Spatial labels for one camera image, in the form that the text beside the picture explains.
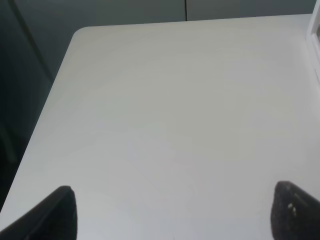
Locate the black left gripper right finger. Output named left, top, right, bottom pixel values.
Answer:
left=271, top=181, right=320, bottom=240

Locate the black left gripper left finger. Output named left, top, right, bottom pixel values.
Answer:
left=0, top=185, right=78, bottom=240

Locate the white drawer cabinet frame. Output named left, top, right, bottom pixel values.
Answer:
left=305, top=0, right=320, bottom=82

